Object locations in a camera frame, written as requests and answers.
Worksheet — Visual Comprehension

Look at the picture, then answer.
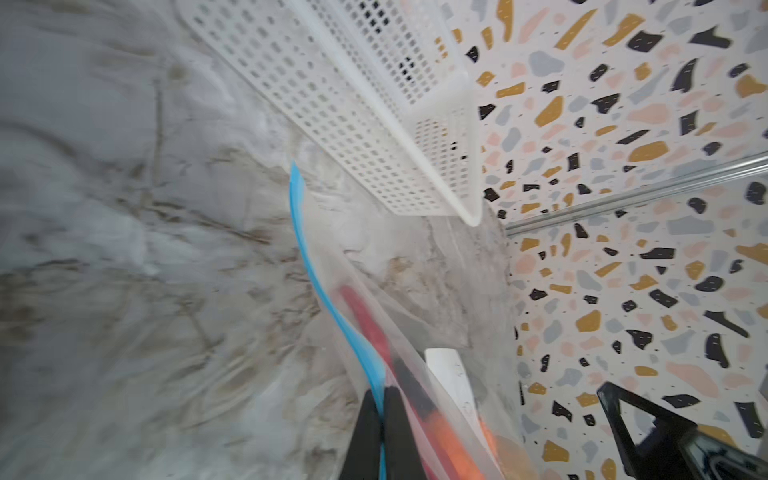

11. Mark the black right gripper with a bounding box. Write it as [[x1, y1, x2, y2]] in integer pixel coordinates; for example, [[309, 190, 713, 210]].
[[595, 380, 768, 480]]

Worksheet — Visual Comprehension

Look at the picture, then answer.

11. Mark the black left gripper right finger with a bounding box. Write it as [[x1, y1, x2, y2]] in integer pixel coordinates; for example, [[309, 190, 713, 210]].
[[383, 386, 427, 480]]

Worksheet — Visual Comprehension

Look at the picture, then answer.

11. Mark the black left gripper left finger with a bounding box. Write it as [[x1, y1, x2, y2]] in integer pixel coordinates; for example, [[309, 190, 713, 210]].
[[338, 390, 384, 480]]

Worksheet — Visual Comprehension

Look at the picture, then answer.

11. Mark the clear zip top bag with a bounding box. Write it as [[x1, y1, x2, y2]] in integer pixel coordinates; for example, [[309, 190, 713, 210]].
[[289, 168, 537, 479]]

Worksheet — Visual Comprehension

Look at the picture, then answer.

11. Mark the white plastic basket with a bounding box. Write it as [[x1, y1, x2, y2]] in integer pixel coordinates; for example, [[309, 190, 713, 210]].
[[178, 0, 482, 226]]

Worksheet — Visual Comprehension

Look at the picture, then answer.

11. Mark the orange toy fruit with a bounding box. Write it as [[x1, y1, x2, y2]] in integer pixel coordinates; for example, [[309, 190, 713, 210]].
[[426, 412, 486, 480]]

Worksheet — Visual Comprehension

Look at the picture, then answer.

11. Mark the red toy chili pepper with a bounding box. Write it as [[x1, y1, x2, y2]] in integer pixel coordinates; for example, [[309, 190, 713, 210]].
[[339, 285, 437, 479]]

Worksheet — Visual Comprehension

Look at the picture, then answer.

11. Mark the aluminium right corner post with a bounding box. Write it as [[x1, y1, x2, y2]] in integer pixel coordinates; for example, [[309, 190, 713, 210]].
[[505, 152, 767, 238]]

